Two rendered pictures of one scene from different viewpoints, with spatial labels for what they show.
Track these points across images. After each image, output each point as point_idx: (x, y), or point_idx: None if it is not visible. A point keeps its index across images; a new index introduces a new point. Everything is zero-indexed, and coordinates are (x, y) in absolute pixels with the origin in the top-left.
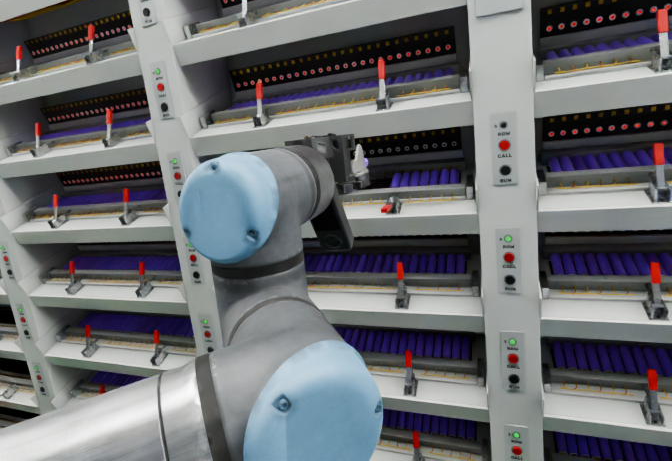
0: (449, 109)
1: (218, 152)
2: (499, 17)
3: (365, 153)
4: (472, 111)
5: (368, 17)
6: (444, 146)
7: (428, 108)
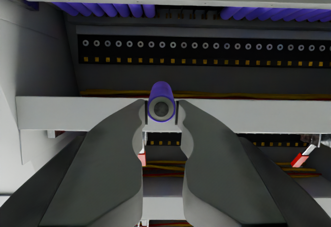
0: (47, 121)
1: None
2: (13, 191)
3: (192, 44)
4: (17, 114)
5: (148, 204)
6: (96, 41)
7: (74, 127)
